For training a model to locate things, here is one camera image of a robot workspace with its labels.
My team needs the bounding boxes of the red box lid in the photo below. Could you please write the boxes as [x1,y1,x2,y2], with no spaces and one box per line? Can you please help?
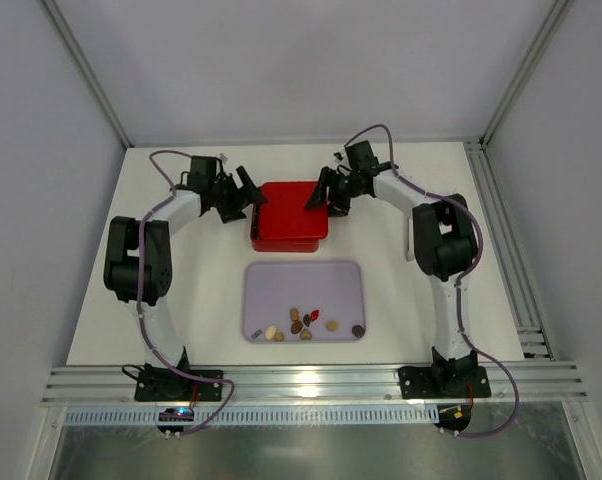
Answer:
[255,181,329,241]

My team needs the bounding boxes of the red chocolate box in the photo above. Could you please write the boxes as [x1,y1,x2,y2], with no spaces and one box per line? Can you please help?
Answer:
[249,205,329,253]

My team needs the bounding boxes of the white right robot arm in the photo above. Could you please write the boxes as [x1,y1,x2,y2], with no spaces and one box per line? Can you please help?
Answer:
[304,141,482,394]

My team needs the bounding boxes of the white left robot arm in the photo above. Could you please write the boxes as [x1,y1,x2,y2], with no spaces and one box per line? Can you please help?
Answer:
[103,149,267,386]

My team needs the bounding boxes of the brown leaf chocolate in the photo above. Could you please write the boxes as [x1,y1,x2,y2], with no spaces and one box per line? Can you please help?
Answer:
[291,321,303,334]

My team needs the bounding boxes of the white swirl oval chocolate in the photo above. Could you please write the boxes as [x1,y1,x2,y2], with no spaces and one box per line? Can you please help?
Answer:
[265,325,277,340]

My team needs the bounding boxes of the dark round chocolate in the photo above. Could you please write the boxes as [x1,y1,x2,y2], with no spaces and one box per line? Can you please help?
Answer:
[352,325,365,338]

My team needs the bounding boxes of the lilac plastic tray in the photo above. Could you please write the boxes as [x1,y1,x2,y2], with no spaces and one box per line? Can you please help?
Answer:
[242,261,367,344]

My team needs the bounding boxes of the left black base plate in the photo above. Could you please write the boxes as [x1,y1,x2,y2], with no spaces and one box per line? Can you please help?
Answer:
[134,369,224,402]

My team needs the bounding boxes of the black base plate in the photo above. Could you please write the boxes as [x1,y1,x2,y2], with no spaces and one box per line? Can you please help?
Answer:
[397,366,492,399]
[134,369,224,402]

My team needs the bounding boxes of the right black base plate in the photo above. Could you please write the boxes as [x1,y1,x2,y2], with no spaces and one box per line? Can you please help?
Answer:
[397,366,492,399]

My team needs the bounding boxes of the slotted cable duct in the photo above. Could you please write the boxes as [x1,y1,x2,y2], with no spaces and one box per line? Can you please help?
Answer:
[63,404,439,428]

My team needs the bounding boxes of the aluminium frame left post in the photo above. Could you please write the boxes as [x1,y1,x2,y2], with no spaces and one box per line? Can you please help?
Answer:
[38,0,133,149]

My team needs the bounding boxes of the aluminium frame post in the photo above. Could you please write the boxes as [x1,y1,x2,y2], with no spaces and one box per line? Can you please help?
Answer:
[38,0,133,149]
[463,0,574,152]

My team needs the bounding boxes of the aluminium frame right post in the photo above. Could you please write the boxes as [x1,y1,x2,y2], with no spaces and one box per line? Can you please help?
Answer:
[463,0,574,152]

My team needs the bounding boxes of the aluminium mounting rail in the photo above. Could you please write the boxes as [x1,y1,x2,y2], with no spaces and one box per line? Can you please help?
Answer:
[42,360,587,405]

